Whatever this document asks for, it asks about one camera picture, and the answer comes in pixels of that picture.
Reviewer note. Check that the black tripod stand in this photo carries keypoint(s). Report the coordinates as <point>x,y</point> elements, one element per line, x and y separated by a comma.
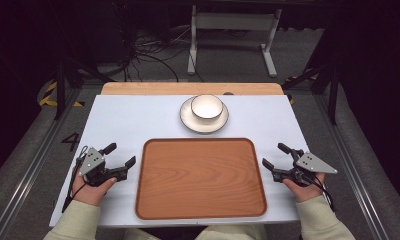
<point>60,90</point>
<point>333,93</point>

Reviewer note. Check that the brown wooden tray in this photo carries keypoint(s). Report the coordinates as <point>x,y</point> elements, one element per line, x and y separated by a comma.
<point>201,180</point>

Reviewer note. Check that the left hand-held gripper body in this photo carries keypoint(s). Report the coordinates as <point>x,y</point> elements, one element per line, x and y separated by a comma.
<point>91,161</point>

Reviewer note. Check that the metal floor rail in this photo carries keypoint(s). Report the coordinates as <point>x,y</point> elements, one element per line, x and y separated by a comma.
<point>34,166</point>
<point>348,160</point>

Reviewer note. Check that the person's left hand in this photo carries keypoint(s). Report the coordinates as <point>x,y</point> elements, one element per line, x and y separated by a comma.
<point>88,193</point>

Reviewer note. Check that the person's right hand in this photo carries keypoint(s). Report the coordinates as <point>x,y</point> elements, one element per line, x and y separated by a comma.
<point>304,192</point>

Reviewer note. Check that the white table board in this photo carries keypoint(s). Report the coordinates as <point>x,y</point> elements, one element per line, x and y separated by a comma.
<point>131,116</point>

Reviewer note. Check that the white metal stand frame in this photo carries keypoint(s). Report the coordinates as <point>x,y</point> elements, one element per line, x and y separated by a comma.
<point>234,20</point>

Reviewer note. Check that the light wooden table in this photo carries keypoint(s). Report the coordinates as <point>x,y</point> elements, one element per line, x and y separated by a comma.
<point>154,88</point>

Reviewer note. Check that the white plate with dark rim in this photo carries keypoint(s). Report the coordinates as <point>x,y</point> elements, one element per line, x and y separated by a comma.
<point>201,126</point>

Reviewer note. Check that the white bowl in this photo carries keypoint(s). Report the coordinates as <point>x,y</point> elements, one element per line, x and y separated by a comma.
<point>207,106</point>

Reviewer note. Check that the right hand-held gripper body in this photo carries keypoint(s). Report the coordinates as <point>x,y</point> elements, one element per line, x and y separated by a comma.
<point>313,163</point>

